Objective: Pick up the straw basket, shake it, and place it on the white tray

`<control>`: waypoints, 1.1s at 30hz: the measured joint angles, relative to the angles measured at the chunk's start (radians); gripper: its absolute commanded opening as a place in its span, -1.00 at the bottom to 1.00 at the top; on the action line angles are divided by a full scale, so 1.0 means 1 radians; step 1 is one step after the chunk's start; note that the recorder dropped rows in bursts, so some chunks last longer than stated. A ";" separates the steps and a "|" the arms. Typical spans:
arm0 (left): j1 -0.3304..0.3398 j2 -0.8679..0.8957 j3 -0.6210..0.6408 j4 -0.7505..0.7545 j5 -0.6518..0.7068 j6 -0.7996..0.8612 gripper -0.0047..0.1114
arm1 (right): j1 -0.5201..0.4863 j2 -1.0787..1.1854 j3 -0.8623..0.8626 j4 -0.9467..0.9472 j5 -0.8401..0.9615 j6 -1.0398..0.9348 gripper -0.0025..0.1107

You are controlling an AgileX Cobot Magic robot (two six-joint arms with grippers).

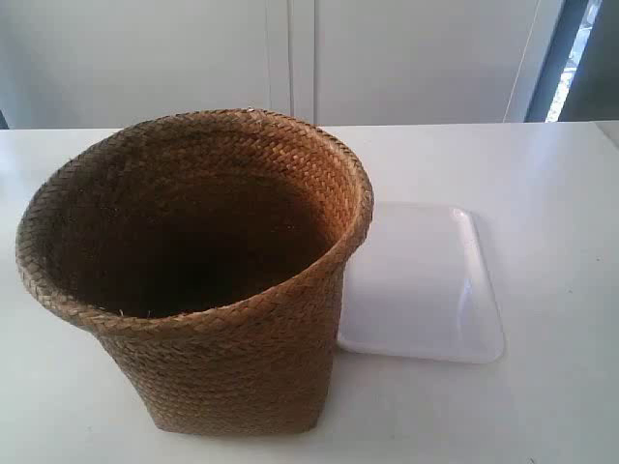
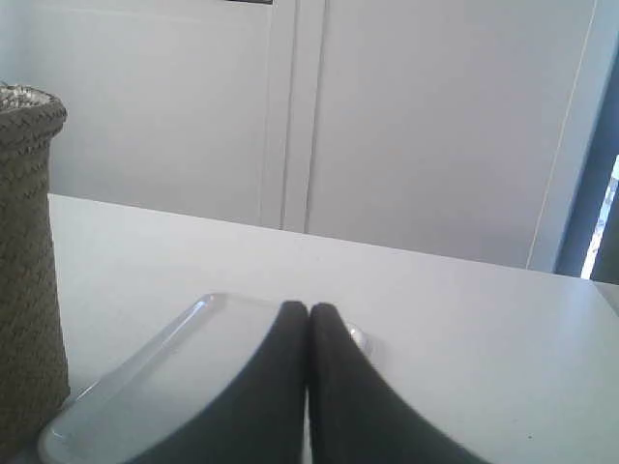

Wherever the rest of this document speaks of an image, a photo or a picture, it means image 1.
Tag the brown woven wicker basket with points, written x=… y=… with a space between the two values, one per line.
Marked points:
x=205 y=251

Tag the white plastic tray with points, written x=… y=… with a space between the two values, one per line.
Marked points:
x=418 y=287

